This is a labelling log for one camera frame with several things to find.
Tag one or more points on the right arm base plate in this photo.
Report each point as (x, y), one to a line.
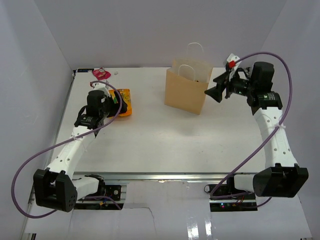
(239, 201)

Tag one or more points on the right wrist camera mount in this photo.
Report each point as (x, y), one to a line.
(232, 63)

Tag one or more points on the brown paper bag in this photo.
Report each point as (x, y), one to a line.
(186, 82)

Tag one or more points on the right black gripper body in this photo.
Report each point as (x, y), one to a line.
(239, 86)

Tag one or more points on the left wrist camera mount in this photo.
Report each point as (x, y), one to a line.
(101, 85)

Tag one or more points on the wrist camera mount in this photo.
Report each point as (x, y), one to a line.
(101, 85)
(232, 63)

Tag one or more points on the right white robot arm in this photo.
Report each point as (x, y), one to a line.
(282, 176)

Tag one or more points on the yellow mango snack pouch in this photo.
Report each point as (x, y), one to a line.
(126, 109)

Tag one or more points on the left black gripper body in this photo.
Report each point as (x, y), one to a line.
(110, 109)

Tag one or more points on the pink snack packet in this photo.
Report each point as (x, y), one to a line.
(101, 74)

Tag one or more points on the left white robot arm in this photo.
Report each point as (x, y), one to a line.
(55, 187)

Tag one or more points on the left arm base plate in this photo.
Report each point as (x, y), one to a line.
(108, 199)

